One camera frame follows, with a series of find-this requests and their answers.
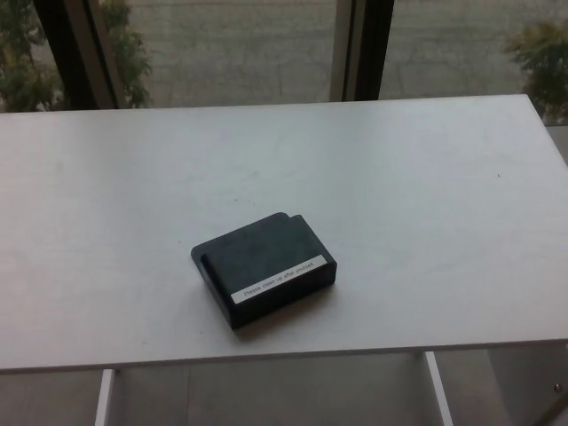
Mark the green leafy tree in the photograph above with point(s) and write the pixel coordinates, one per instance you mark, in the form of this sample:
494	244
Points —
131	57
22	80
546	62

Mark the dark window frame post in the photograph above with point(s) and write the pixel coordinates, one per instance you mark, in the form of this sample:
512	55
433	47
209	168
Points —
364	49
75	53

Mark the black magnetic container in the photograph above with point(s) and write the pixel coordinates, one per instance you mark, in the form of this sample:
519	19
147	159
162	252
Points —
266	262

